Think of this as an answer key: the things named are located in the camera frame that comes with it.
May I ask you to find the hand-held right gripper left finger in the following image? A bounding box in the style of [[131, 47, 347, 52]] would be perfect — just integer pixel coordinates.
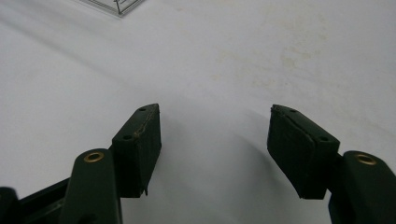
[[58, 103, 163, 224]]

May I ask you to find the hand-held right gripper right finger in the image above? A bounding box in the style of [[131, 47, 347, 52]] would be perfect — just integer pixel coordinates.
[[266, 104, 396, 224]]

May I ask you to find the clear acrylic box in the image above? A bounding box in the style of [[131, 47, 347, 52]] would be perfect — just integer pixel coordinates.
[[78, 0, 148, 18]]

